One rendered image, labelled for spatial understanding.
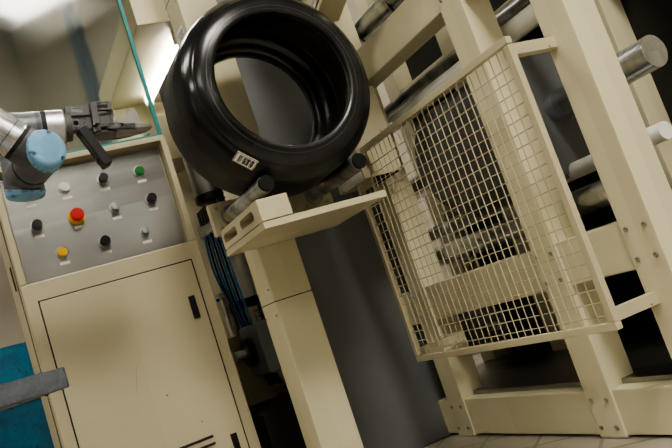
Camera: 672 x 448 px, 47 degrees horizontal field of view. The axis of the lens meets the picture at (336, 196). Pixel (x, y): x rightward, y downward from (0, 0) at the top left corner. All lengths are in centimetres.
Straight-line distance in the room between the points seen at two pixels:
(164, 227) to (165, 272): 17
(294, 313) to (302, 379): 19
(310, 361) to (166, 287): 52
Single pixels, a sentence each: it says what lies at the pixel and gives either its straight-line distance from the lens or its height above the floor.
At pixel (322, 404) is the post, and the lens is 234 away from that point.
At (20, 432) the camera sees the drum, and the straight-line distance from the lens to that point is 476.
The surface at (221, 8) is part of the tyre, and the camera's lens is 215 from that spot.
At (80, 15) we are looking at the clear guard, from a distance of 278.
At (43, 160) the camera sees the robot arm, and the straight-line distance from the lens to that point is 180.
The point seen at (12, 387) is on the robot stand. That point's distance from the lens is 149.
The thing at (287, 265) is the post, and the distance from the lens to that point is 235.
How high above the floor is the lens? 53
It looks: 8 degrees up
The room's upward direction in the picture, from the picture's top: 19 degrees counter-clockwise
